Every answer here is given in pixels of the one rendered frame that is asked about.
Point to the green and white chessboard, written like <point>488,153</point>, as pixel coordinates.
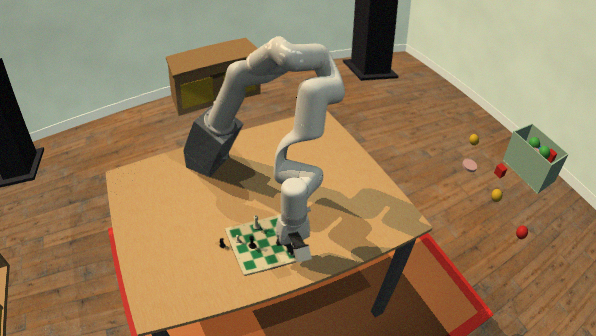
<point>266,255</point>

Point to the white chess king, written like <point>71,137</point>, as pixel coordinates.
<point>256,226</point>

